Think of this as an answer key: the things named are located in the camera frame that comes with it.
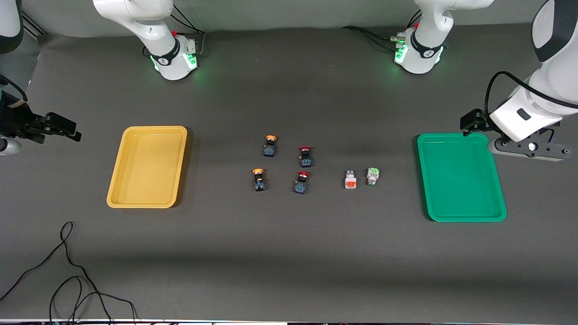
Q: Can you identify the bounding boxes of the dark grey table mat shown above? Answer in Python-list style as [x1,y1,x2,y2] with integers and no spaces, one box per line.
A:
[0,18,578,322]

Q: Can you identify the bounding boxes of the black left arm wrist cable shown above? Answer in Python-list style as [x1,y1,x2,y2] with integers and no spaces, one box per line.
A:
[484,71,578,119]

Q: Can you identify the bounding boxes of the loose thin black cable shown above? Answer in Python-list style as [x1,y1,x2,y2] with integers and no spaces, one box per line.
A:
[0,221,138,325]

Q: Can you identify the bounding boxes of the aluminium frame rail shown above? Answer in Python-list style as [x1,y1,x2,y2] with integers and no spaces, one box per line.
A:
[20,11,48,37]

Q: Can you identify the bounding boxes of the black arm base cables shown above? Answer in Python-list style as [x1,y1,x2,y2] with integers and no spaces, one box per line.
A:
[168,4,206,58]
[341,9,423,51]

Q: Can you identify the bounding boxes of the black right arm base cables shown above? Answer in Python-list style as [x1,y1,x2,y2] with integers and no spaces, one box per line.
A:
[168,4,206,58]

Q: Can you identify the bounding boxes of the yellow plastic tray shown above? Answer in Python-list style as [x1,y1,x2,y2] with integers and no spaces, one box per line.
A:
[107,126,188,209]

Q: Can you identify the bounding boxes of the black left arm base cables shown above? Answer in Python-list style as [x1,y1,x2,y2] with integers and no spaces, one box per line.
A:
[341,9,423,51]

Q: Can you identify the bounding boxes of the green plastic tray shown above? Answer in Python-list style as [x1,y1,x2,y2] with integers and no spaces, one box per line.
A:
[417,133,507,222]

